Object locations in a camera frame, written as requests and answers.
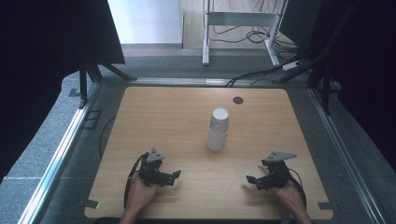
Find black power strip cable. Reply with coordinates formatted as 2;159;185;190
224;52;302;88

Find white paper cup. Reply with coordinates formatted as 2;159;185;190
205;126;229;153
208;106;230;135

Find white power strip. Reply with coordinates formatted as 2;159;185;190
281;60;303;72

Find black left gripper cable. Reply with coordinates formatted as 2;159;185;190
123;152;149;209

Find dark panel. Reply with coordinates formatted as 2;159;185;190
277;0;322;49

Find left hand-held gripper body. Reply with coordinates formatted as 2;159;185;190
137;147;172;188

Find black tape rectangle outline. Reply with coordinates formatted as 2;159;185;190
80;109;103;131

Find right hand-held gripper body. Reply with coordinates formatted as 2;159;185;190
261;151;298;190

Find black floor cables bundle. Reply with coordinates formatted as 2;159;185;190
208;0;301;55

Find person's left hand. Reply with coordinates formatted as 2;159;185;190
126;172;159;217

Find white metal stand frame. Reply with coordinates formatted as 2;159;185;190
201;0;290;67

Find black metal stand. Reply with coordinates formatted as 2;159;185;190
271;0;359;117

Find black tripod legs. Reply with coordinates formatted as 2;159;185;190
78;56;138;109

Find aluminium floor rail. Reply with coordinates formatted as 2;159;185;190
17;83;102;224
307;87;389;224
128;77;311;89

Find thin black floor cable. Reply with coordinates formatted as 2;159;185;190
98;115;117;161

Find black curtain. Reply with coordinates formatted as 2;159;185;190
311;0;396;173
0;0;126;185

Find person's right hand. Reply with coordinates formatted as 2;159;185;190
273;179;305;214

